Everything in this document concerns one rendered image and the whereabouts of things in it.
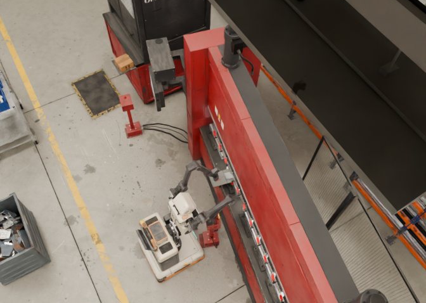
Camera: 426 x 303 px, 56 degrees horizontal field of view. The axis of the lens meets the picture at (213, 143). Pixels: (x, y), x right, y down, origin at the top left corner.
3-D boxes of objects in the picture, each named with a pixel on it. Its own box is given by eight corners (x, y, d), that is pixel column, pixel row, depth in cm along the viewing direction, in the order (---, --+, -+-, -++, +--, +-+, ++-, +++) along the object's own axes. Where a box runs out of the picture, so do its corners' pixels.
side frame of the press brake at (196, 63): (187, 148, 618) (182, 35, 423) (239, 134, 635) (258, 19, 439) (193, 161, 606) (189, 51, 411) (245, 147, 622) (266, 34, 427)
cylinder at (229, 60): (218, 56, 408) (220, 20, 368) (241, 51, 413) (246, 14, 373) (229, 80, 392) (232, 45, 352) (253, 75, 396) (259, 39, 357)
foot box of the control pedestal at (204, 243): (198, 234, 547) (198, 231, 537) (216, 231, 550) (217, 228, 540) (200, 248, 537) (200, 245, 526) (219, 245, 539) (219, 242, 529)
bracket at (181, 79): (167, 82, 538) (167, 78, 532) (184, 78, 543) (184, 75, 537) (175, 105, 519) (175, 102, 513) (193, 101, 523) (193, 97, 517)
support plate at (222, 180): (208, 174, 484) (208, 174, 483) (228, 168, 489) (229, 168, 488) (213, 187, 475) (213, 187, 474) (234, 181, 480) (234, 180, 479)
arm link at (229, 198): (229, 191, 433) (235, 198, 430) (230, 194, 446) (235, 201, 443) (196, 215, 426) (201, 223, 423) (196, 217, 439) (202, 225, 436)
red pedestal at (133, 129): (124, 128, 634) (115, 95, 563) (139, 124, 639) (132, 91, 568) (127, 138, 624) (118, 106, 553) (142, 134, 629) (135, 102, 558)
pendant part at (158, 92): (150, 84, 522) (148, 65, 492) (160, 83, 524) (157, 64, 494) (157, 111, 500) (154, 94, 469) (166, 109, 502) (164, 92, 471)
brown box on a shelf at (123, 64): (111, 61, 577) (109, 54, 566) (128, 54, 584) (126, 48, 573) (119, 75, 563) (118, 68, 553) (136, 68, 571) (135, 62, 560)
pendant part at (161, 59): (152, 87, 539) (145, 39, 467) (170, 83, 543) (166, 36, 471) (159, 116, 513) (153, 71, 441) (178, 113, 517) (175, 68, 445)
